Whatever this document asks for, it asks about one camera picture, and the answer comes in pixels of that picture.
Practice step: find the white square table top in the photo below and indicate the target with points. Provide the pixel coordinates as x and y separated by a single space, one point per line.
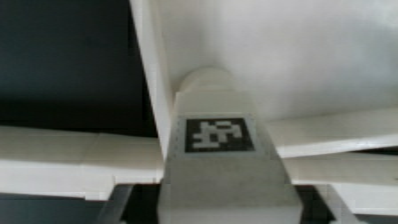
309 51

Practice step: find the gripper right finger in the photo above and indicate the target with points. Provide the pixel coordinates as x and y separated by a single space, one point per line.
316 212

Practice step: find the white table leg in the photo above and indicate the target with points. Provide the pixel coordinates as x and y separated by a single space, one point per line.
225 186

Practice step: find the white U-shaped fence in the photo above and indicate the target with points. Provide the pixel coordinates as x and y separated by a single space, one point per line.
71 164

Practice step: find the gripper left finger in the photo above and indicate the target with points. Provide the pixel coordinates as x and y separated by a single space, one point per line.
129 206

